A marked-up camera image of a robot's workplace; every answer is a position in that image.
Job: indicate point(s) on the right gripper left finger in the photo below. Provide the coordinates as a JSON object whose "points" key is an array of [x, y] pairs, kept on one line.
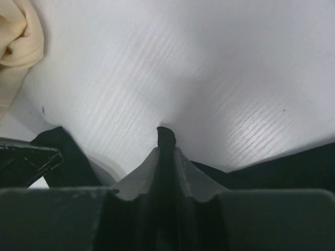
{"points": [[139, 181]]}

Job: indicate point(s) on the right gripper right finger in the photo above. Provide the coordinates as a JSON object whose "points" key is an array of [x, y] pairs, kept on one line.
{"points": [[192, 183]]}

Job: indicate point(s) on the black t shirt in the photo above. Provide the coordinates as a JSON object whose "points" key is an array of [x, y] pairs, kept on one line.
{"points": [[282, 204]]}

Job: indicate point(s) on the folded beige t shirt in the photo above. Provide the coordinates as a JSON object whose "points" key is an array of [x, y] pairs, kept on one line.
{"points": [[22, 46]]}

